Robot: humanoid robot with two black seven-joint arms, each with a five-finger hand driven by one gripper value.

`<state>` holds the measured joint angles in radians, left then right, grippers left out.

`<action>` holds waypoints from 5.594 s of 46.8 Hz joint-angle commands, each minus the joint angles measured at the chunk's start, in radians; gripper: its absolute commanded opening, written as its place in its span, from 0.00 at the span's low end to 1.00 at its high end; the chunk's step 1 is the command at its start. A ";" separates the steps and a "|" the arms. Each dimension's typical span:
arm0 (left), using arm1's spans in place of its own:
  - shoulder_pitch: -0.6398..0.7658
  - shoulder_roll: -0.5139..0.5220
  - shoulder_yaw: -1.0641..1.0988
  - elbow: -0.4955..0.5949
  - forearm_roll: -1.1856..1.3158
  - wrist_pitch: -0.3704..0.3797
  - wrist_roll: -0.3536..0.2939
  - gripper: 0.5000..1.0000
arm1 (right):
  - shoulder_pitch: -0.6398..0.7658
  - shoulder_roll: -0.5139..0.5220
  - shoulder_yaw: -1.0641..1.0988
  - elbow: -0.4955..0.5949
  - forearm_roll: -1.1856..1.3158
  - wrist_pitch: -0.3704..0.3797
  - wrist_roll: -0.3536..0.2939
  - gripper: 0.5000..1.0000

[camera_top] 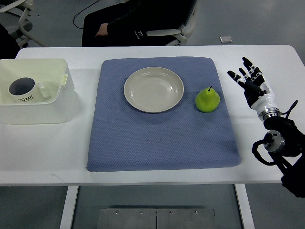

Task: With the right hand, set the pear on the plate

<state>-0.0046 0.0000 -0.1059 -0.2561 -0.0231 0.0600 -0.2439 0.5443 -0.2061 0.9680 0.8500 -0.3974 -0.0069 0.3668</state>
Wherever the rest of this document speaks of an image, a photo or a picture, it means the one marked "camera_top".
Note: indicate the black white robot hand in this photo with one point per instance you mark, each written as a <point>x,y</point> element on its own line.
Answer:
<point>258,93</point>

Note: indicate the green pear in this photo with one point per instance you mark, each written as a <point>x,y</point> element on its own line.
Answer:
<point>207,100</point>

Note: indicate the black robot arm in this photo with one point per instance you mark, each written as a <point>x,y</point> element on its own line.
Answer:
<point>283,146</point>

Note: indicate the white floor socket plate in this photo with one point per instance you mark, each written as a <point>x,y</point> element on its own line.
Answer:
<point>225,39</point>

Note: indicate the beige round plate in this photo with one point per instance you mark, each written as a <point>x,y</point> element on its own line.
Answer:
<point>153,89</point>

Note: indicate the metal floor plate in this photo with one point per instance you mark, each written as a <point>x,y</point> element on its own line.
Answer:
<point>156,218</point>

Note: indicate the white office chair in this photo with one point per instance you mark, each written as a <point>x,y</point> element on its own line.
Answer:
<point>183,33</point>

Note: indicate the white table leg right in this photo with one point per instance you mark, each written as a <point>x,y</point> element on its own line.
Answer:
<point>244,206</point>

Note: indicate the white table leg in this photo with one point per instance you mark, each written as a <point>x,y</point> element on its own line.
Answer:
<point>69,207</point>
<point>244,206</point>

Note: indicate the blue fabric mat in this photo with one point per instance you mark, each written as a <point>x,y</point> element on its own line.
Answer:
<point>126,139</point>

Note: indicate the seated person in black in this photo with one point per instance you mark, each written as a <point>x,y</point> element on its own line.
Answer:
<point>127,24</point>

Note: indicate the white plastic bin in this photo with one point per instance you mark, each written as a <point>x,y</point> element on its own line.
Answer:
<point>50,99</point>

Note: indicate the white table leg left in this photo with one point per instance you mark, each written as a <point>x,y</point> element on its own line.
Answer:
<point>69,207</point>

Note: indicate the white HOME mug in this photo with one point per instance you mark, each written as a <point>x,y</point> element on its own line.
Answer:
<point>27,90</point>

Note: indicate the person in black at left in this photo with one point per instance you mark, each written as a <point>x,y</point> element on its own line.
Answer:
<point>9,48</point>

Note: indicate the white chair at left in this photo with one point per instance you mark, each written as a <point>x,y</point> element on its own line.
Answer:
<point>13,16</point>

